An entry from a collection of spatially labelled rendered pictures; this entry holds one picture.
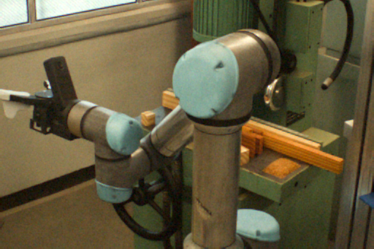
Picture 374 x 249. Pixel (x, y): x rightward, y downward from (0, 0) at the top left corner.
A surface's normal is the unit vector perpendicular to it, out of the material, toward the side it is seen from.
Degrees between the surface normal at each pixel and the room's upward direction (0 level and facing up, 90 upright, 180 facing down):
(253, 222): 8
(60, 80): 60
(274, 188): 90
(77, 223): 0
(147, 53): 90
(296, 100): 90
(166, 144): 104
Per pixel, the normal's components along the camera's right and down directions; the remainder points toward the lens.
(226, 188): 0.45, 0.36
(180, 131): -0.31, 0.58
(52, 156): 0.70, 0.30
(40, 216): 0.05, -0.92
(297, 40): -0.60, 0.28
